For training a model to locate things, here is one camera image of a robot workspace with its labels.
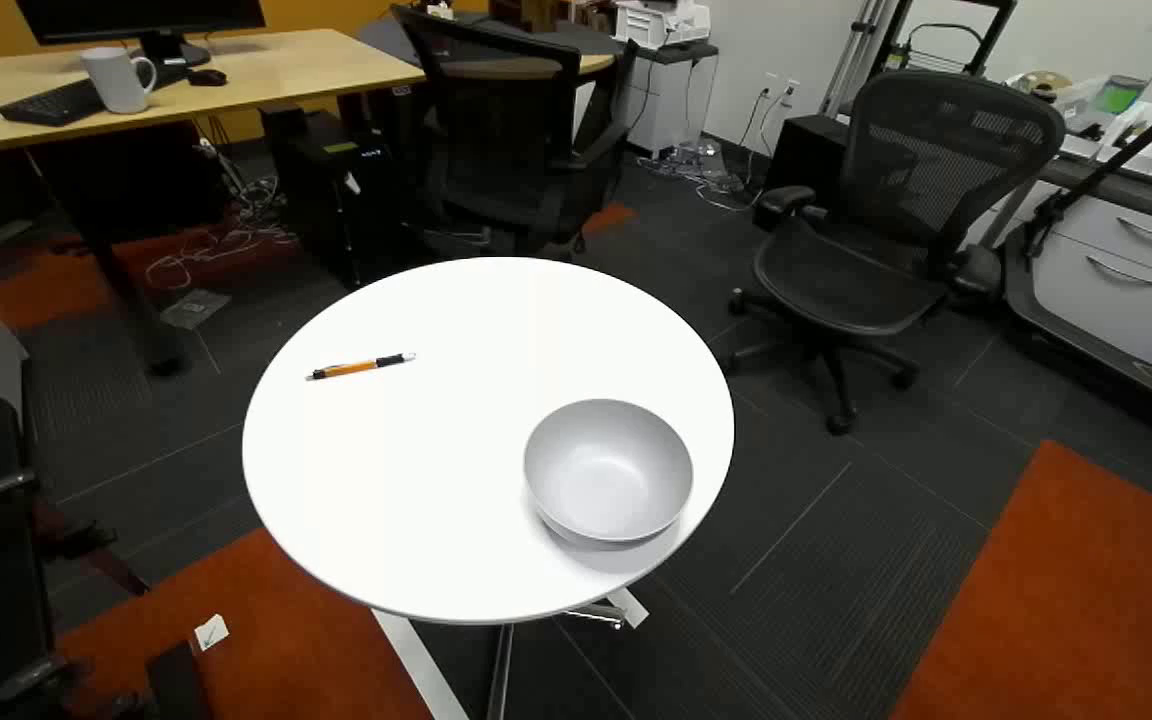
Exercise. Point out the white drawer cabinet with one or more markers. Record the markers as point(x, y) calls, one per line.
point(1137, 287)

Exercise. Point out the white table base legs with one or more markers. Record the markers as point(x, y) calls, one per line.
point(411, 652)

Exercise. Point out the white mug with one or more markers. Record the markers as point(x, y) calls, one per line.
point(114, 81)

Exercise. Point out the grey floor power strip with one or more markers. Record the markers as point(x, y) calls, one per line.
point(192, 309)

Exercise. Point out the black computer tower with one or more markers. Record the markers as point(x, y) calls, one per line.
point(323, 187)

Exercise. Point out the orange and black pen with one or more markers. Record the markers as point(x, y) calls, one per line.
point(356, 367)

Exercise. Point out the black mesh office chair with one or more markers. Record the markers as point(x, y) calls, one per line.
point(840, 275)

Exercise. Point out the light wooden desk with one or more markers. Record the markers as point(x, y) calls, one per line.
point(271, 67)

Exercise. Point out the small white floor label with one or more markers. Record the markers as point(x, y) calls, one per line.
point(211, 635)

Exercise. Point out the black keyboard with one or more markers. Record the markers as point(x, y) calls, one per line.
point(59, 102)

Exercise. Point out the black high-back office chair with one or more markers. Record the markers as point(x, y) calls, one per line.
point(499, 121)

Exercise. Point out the black computer monitor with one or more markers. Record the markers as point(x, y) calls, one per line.
point(138, 17)

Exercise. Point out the black slanted frame bar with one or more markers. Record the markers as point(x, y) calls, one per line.
point(1109, 167)

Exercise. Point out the black computer mouse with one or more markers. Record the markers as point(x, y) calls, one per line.
point(207, 78)

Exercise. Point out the grey round bowl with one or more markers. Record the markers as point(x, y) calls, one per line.
point(606, 475)

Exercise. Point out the black speaker box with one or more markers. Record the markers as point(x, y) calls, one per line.
point(810, 155)

